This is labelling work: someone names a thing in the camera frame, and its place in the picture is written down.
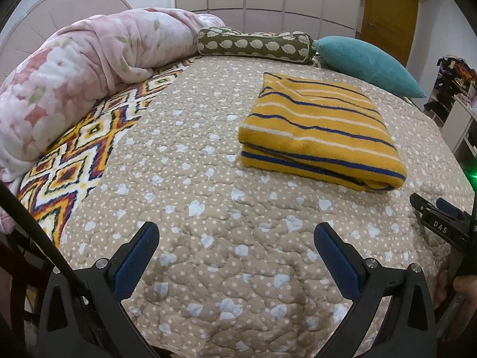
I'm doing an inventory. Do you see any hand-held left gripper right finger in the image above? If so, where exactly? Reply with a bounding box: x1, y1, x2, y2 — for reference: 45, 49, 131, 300
314, 222, 437, 358

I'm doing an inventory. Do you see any yellow striped knit sweater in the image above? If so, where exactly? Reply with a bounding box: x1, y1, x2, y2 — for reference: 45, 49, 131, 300
238, 72, 408, 193

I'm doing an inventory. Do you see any round pink headboard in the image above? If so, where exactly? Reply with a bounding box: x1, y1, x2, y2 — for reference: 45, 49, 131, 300
0, 0, 133, 58

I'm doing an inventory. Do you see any person's right hand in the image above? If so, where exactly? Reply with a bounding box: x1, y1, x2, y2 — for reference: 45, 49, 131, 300
437, 257, 477, 345

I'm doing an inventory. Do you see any black pole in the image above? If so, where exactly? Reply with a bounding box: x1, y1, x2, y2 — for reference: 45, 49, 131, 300
0, 184, 97, 306

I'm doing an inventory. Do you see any teal knit pillow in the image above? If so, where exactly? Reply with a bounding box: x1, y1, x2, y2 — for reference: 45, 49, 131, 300
312, 36, 426, 99

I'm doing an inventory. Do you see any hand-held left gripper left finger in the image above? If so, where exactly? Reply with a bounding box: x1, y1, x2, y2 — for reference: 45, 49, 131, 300
37, 221, 160, 358

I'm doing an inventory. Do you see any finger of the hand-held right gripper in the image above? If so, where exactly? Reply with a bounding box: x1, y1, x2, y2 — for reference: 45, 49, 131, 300
410, 193, 469, 247
437, 197, 471, 220

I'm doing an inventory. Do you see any olive patterned bolster pillow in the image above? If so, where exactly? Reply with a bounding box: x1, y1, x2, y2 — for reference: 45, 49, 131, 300
197, 27, 314, 65

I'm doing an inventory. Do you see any beige heart print quilted bedspread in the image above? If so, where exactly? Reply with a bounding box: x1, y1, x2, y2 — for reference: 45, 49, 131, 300
56, 54, 476, 358

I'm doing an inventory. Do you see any cluttered white shelf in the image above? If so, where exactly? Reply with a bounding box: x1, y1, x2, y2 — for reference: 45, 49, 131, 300
425, 56, 477, 153

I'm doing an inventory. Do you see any dark wooden chair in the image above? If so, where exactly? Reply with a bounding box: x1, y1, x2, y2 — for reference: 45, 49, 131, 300
0, 231, 51, 358

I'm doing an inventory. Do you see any yellow wooden door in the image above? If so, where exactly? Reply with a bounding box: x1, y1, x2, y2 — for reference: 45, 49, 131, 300
361, 0, 420, 47

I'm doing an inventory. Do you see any zigzag patterned blanket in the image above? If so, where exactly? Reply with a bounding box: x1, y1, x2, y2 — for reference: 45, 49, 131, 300
17, 58, 194, 250

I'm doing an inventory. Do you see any pink floral fleece blanket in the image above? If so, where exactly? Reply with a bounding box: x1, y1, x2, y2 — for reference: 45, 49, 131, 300
0, 7, 226, 234

